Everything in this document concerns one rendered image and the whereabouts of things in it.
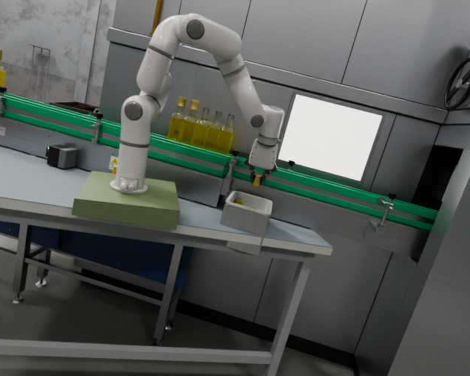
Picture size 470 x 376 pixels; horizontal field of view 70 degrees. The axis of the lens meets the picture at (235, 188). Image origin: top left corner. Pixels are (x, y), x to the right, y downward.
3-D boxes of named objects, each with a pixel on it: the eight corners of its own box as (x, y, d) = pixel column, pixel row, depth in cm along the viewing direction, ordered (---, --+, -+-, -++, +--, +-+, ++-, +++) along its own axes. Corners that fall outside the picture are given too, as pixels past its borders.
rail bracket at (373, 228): (373, 238, 147) (390, 189, 142) (383, 252, 131) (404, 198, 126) (362, 235, 147) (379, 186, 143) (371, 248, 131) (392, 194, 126)
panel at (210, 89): (360, 183, 162) (385, 113, 155) (362, 184, 159) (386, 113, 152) (183, 136, 170) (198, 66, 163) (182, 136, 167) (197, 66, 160)
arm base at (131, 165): (145, 198, 110) (152, 152, 106) (104, 193, 107) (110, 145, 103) (148, 185, 125) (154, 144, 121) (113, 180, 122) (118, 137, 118)
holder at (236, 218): (267, 217, 150) (271, 201, 148) (263, 236, 123) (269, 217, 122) (230, 207, 152) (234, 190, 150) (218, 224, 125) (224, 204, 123)
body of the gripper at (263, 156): (280, 139, 131) (274, 165, 136) (255, 133, 132) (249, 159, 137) (280, 145, 124) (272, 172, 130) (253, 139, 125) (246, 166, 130)
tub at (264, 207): (267, 219, 145) (273, 201, 143) (264, 236, 123) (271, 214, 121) (228, 208, 146) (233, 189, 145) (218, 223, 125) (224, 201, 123)
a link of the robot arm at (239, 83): (220, 72, 118) (245, 124, 128) (224, 80, 107) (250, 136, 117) (242, 61, 117) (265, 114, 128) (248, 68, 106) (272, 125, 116)
